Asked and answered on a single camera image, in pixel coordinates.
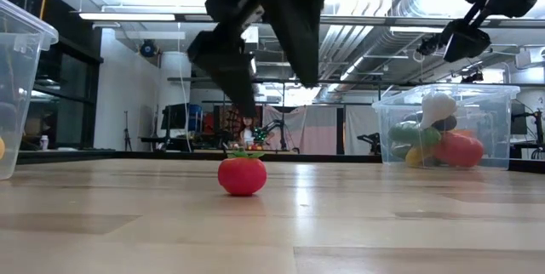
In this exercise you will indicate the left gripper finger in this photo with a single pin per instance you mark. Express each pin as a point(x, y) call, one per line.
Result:
point(227, 61)
point(302, 40)

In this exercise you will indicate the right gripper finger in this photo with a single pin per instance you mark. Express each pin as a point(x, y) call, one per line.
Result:
point(466, 43)

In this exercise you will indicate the white garlic bulb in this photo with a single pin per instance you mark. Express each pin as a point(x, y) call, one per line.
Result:
point(436, 108)

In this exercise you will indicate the purple eggplant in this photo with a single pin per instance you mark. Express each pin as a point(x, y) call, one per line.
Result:
point(447, 123)

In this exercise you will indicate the green cucumber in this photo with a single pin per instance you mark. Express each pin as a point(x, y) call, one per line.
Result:
point(411, 134)
point(400, 151)

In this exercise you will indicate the ribbed orange-red tomato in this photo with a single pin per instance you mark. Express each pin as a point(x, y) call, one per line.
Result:
point(457, 150)

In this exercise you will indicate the yellow squash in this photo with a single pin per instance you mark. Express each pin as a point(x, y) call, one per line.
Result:
point(417, 156)

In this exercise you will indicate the yellow lemon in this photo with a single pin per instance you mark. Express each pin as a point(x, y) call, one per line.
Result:
point(1, 148)

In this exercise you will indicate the black background robot arm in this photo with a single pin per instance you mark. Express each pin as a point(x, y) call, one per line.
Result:
point(538, 129)
point(277, 126)

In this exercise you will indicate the white ceiling box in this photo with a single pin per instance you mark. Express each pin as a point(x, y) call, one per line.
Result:
point(251, 35)

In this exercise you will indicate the black hanging light cluster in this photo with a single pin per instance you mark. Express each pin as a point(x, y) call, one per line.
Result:
point(428, 46)

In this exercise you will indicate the blue barrel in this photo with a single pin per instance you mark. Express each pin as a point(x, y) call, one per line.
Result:
point(195, 117)

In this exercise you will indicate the black monitor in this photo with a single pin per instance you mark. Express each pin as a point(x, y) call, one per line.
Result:
point(172, 116)
point(518, 118)

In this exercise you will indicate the blue round reel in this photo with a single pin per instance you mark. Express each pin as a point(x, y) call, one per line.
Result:
point(148, 48)

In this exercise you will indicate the clear plastic bin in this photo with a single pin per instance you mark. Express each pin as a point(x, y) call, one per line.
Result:
point(498, 129)
point(25, 95)

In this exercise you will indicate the small matte red tomato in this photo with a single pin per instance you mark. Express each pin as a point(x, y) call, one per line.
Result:
point(242, 178)

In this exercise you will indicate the black tripod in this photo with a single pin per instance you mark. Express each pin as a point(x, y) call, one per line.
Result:
point(127, 138)

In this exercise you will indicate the small white bottle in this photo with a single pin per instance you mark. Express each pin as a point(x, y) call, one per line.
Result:
point(44, 143)

